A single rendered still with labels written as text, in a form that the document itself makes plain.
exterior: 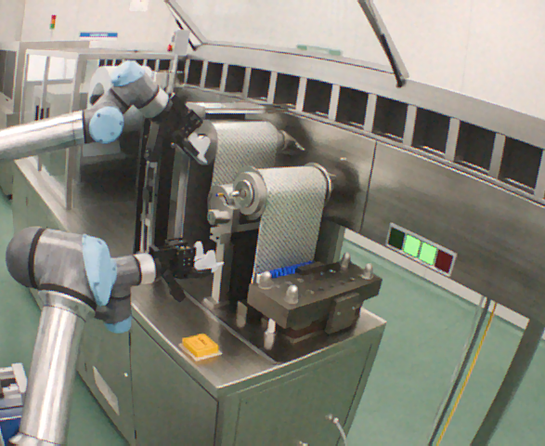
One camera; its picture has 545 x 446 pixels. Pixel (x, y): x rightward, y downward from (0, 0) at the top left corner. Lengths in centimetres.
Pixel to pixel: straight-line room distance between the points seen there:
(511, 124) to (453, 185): 26
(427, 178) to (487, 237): 25
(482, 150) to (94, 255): 104
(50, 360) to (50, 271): 16
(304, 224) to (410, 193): 33
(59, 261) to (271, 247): 79
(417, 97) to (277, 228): 56
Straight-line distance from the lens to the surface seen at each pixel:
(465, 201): 138
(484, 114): 135
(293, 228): 152
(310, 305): 139
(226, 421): 133
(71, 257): 86
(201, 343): 134
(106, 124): 103
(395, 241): 152
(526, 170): 138
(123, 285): 121
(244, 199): 144
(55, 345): 83
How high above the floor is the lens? 166
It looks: 19 degrees down
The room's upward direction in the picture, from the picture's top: 9 degrees clockwise
